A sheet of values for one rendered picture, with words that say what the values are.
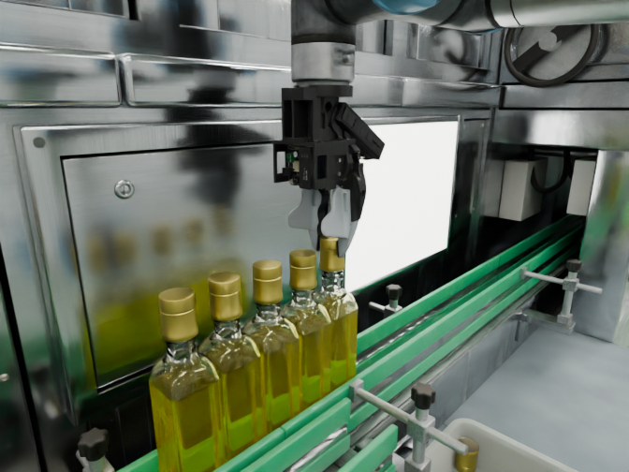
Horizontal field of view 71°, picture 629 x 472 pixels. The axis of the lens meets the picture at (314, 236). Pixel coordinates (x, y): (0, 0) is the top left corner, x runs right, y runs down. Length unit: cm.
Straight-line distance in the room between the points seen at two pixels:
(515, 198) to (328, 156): 104
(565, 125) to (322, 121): 87
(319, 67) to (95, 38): 24
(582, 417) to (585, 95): 74
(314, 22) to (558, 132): 90
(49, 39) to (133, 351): 36
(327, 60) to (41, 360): 46
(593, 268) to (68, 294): 118
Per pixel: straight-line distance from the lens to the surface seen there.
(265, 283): 51
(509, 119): 135
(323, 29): 52
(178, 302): 44
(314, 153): 49
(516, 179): 148
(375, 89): 85
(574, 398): 113
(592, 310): 138
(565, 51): 132
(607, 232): 132
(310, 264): 54
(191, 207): 59
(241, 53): 66
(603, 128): 129
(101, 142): 53
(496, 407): 103
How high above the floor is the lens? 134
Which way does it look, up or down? 16 degrees down
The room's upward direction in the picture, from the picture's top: straight up
